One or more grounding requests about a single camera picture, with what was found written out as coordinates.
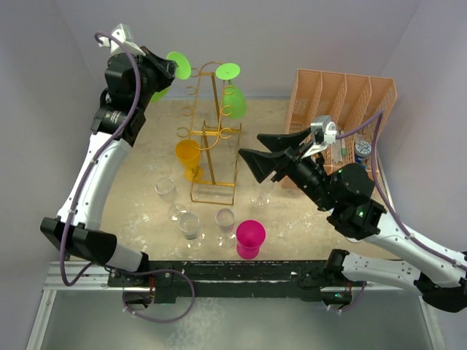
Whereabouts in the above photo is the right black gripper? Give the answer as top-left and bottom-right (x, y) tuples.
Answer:
(239, 127), (336, 211)

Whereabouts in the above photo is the small green wine glass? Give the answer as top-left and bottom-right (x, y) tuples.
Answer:
(150, 51), (192, 103)

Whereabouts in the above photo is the large green wine glass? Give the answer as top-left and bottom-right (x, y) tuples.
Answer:
(215, 63), (247, 120)

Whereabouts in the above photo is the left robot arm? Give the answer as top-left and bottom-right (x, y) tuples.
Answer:
(40, 47), (176, 286)

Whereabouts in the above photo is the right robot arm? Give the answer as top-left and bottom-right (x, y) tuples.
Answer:
(238, 128), (466, 313)

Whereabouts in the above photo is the clear glass back right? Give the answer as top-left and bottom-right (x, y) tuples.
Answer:
(250, 179), (274, 209)

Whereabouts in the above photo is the clear glass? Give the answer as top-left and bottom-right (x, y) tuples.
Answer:
(155, 177), (187, 222)
(215, 208), (236, 249)
(250, 179), (274, 209)
(179, 212), (205, 250)

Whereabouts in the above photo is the yellow plastic goblet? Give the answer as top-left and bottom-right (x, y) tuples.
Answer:
(174, 139), (204, 182)

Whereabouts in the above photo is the pink plastic goblet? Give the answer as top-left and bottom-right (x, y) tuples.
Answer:
(236, 219), (266, 260)

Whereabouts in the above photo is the round blue tin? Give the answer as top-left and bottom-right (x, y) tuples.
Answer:
(355, 140), (372, 159)

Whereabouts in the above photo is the orange plastic desk organizer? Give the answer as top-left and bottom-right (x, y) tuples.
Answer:
(284, 69), (397, 174)

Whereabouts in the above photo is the clear glass front centre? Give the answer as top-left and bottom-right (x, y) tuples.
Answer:
(215, 208), (236, 249)

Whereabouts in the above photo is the clear glass front left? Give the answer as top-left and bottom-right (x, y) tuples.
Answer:
(179, 212), (205, 250)

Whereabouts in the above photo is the clear glass far left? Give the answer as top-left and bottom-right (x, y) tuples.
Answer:
(155, 177), (187, 222)

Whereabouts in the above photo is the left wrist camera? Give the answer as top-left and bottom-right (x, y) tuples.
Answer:
(99, 23), (144, 56)

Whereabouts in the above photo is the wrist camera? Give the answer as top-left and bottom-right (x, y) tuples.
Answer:
(301, 115), (338, 159)
(99, 23), (144, 56)

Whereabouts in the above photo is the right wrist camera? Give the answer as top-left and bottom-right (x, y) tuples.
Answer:
(301, 115), (338, 159)

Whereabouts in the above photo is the gold wire glass rack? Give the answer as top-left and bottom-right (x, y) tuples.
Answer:
(177, 61), (242, 206)

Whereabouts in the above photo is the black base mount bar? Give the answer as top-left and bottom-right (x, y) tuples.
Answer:
(108, 260), (363, 306)

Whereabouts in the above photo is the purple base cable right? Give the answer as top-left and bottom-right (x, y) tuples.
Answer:
(326, 282), (367, 314)

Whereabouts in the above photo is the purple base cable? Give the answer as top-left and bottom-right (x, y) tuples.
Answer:
(122, 268), (196, 324)
(326, 282), (367, 314)

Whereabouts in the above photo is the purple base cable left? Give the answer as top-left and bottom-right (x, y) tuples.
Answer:
(122, 268), (196, 324)

